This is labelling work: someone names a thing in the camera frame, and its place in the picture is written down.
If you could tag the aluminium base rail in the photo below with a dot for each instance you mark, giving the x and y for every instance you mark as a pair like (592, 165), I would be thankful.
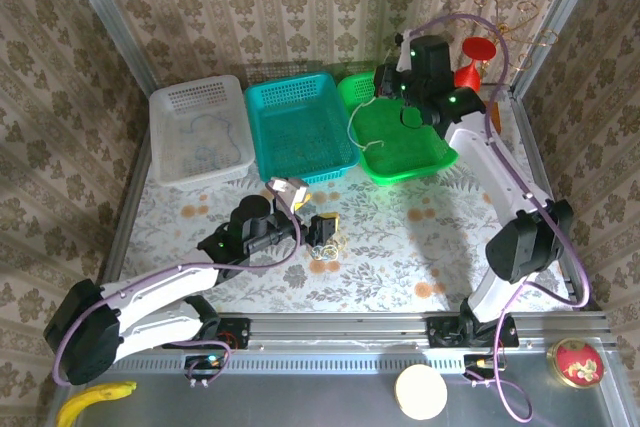
(340, 329)

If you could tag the grey metal shelf plate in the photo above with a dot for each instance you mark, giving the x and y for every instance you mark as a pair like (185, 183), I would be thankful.
(300, 397)

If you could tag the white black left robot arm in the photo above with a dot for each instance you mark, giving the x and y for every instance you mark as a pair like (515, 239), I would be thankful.
(160, 287)

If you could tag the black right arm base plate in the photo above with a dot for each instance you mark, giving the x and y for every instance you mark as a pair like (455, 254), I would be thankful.
(445, 334)

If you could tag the aluminium side rail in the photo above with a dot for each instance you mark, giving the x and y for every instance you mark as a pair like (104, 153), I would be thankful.
(121, 227)
(535, 147)

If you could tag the white plastic basket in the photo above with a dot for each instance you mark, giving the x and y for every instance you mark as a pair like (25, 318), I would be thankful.
(200, 147)

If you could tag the round red gold tin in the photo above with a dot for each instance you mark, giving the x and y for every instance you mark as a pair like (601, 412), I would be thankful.
(577, 364)

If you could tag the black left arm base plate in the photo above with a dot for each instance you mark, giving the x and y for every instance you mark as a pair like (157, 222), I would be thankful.
(235, 332)

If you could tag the red goblet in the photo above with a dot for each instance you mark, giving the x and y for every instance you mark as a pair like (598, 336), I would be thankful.
(477, 49)

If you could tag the floral table cover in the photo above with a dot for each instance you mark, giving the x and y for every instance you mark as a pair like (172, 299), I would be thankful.
(400, 257)

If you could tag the green plastic basket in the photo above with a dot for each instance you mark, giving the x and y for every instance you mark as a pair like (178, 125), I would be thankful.
(400, 147)

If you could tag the cream round lid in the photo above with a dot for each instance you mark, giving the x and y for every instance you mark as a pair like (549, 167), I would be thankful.
(420, 392)

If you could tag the wooden board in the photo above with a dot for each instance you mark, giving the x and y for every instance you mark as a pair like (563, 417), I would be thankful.
(495, 117)

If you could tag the aluminium frame post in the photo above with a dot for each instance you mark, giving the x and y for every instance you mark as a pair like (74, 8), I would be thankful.
(565, 2)
(103, 2)

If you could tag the small black connector box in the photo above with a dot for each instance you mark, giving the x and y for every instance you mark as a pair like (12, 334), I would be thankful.
(205, 366)
(477, 366)

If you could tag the teal plastic basket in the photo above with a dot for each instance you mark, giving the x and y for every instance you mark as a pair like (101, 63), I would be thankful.
(300, 132)

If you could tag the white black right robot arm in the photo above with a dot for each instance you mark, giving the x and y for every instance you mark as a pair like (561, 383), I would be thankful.
(485, 167)

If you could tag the yellow banana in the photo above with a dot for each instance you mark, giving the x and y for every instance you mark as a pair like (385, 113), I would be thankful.
(85, 399)

